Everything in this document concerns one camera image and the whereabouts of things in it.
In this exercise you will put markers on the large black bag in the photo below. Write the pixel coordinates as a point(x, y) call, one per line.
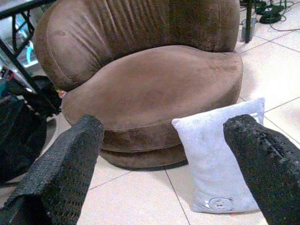
point(18, 145)

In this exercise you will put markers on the grey rectangular pillow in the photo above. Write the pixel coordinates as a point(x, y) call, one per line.
point(206, 159)

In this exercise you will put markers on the black routers with antennas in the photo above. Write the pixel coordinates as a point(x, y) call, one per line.
point(269, 11)

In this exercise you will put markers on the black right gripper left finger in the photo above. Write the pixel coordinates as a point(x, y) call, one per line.
point(63, 168)

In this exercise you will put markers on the brown round velvet sofa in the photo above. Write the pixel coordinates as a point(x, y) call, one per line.
point(152, 89)

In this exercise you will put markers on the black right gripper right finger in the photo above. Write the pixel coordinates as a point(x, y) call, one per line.
point(269, 173)

